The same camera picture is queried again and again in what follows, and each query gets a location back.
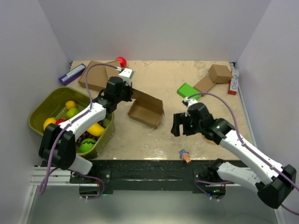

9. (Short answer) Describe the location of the olive green plastic bin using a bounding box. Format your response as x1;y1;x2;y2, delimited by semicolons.
28;87;115;160

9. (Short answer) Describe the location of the green paper box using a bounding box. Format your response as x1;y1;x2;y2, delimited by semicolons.
177;83;201;99

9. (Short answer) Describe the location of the small orange fruit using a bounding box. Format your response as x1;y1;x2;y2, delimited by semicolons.
65;100;77;110

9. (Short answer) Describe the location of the red dragon fruit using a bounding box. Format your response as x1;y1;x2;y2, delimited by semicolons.
55;118;67;125

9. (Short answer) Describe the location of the yellow mango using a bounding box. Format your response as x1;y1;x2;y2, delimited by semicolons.
87;123;105;137

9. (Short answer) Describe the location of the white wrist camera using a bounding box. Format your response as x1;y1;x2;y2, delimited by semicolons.
118;68;134;86
182;97;198;117

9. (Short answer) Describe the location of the yellow lemon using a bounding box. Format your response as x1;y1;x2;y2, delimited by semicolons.
43;117;57;131

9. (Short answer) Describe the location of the red white toothpaste box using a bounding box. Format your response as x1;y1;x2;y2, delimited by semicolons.
228;68;239;95

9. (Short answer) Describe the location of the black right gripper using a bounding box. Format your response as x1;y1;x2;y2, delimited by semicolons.
171;112;203;137

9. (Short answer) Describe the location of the flat small brown box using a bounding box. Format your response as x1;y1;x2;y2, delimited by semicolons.
194;76;215;93

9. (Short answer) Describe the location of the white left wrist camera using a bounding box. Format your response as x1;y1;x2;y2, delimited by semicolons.
118;68;134;86

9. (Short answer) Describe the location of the medium brown box on top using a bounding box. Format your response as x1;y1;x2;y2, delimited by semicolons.
105;60;121;80

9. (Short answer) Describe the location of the green striped ball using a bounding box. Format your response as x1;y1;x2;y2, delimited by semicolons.
80;138;96;153

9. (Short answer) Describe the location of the purple grapes bunch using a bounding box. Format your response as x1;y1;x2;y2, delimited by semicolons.
76;121;105;144

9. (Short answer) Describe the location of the small brown cube box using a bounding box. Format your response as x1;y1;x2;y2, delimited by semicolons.
208;64;232;84

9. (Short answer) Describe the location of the small colourful toy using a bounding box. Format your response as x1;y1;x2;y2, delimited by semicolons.
179;149;192;163

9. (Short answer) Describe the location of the red apple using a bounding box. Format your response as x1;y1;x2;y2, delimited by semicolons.
116;56;127;68

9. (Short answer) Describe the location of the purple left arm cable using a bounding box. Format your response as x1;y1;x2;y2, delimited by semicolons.
38;63;122;200

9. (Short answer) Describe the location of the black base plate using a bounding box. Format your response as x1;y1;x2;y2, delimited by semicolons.
70;159;226;199

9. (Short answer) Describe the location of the large flat brown box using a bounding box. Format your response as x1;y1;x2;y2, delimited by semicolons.
87;65;108;91

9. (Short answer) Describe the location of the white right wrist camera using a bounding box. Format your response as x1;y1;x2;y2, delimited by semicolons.
182;97;198;117

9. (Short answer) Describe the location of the purple toothpaste box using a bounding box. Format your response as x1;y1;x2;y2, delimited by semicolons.
58;63;86;86

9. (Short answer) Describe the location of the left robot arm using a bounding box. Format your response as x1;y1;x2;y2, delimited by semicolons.
39;75;133;183

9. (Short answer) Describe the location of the green pear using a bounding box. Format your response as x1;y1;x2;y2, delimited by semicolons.
66;107;79;119

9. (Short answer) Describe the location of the brown cardboard box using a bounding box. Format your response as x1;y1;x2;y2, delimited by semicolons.
128;89;164;129

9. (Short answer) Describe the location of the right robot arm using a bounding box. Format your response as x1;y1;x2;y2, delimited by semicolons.
171;102;297;209

